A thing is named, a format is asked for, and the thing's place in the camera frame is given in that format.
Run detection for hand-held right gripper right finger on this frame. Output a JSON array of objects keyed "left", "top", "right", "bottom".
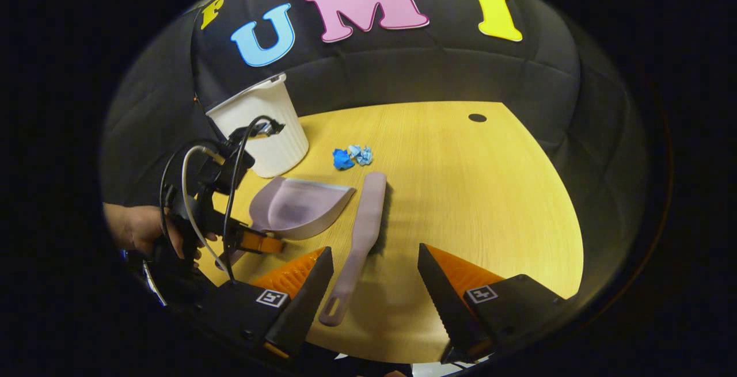
[{"left": 417, "top": 243, "right": 568, "bottom": 364}]

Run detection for light blue paper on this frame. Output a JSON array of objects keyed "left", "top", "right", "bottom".
[{"left": 348, "top": 144, "right": 374, "bottom": 166}]

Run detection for grey cable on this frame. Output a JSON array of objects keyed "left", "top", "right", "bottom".
[{"left": 181, "top": 146, "right": 231, "bottom": 271}]

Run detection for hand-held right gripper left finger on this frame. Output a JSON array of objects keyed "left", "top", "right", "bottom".
[{"left": 199, "top": 246, "right": 335, "bottom": 360}]

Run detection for pink small broom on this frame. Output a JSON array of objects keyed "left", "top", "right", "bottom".
[{"left": 318, "top": 172, "right": 388, "bottom": 327}]

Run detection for white garbage bin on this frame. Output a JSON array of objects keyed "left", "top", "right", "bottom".
[{"left": 206, "top": 73, "right": 310, "bottom": 179}]

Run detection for pink dustpan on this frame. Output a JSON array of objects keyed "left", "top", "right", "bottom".
[{"left": 230, "top": 177, "right": 356, "bottom": 268}]

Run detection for black cable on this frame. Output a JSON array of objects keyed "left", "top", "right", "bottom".
[{"left": 222, "top": 115, "right": 280, "bottom": 283}]

